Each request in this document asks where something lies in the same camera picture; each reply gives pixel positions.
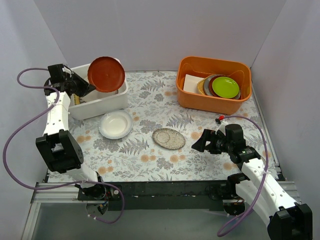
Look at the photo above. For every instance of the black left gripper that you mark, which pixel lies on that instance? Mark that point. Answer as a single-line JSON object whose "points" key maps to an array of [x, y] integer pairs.
{"points": [[77, 85]]}

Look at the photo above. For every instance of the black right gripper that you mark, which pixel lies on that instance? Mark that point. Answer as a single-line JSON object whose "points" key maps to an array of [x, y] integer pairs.
{"points": [[209, 141]]}

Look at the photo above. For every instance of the yellow woven bamboo mat plate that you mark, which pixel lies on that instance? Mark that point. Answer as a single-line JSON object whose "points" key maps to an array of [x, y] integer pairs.
{"points": [[76, 100]]}

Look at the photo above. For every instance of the red lacquer round plate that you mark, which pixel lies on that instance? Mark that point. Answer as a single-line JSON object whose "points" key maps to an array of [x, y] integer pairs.
{"points": [[106, 74]]}

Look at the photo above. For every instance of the speckled oval ceramic plate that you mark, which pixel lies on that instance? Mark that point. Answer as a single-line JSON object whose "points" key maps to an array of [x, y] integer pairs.
{"points": [[168, 138]]}

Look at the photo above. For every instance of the white deep bowl plate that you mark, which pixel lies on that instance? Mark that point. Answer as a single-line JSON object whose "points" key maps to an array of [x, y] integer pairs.
{"points": [[116, 124]]}

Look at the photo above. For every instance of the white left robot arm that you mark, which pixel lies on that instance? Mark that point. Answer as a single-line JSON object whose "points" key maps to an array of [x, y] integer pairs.
{"points": [[58, 148]]}

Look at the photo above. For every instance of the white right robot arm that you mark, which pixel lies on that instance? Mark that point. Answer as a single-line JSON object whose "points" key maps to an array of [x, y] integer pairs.
{"points": [[285, 218]]}

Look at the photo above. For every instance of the white plastic bin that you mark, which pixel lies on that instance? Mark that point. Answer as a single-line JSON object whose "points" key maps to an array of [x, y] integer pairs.
{"points": [[97, 103]]}

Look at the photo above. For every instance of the dark red plate in bin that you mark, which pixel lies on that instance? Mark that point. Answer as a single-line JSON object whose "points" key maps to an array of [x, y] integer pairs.
{"points": [[210, 85]]}

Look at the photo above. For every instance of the grey plate in bin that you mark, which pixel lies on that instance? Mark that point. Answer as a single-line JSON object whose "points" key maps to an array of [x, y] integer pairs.
{"points": [[206, 83]]}

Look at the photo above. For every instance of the yellow basket plate in bin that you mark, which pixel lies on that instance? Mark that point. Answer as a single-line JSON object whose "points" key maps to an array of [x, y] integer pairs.
{"points": [[200, 87]]}

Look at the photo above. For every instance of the white square plate in bin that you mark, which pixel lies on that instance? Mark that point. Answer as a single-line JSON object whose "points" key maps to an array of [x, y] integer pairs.
{"points": [[191, 83]]}

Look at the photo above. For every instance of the orange plastic bin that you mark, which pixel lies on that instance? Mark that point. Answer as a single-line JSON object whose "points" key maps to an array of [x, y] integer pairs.
{"points": [[203, 67]]}

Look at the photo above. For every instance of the lime green plate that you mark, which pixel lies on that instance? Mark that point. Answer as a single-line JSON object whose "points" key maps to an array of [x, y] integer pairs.
{"points": [[225, 87]]}

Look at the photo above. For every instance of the floral patterned table mat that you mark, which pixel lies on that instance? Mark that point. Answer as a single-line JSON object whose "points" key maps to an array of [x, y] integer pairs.
{"points": [[152, 104]]}

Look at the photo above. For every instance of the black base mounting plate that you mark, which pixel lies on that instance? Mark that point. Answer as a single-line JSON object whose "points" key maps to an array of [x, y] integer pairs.
{"points": [[166, 195]]}

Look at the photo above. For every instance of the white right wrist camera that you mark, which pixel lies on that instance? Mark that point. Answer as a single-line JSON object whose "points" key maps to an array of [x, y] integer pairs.
{"points": [[221, 125]]}

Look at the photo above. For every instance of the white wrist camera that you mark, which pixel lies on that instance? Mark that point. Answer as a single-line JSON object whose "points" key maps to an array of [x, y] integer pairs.
{"points": [[221, 125], [67, 70]]}

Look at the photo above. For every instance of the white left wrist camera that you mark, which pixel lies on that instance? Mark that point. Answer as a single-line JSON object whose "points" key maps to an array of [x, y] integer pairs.
{"points": [[67, 70]]}

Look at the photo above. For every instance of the aluminium frame rail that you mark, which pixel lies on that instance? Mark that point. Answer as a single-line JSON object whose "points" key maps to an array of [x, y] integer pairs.
{"points": [[46, 193]]}

